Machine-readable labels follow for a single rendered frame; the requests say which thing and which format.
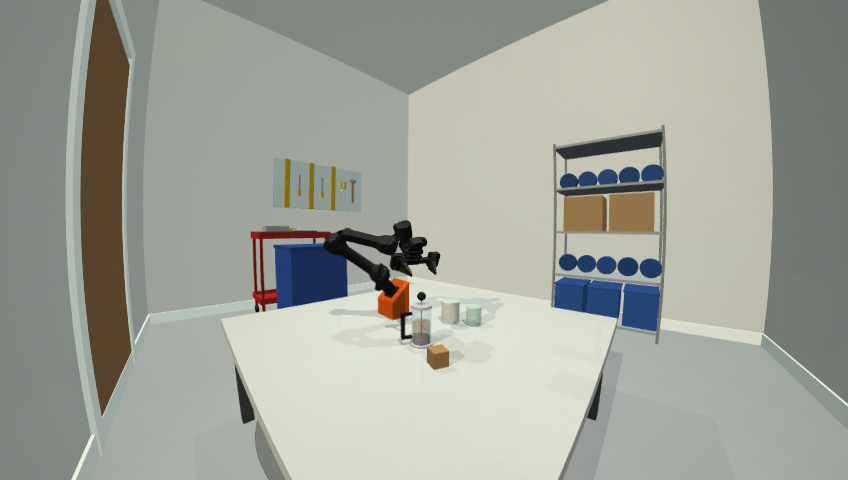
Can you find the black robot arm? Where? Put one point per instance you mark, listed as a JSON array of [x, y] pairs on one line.
[[386, 244]]

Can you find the french press coffee plunger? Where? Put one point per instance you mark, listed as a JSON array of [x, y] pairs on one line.
[[420, 323]]

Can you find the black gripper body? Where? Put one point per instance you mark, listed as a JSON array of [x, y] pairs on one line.
[[414, 258]]

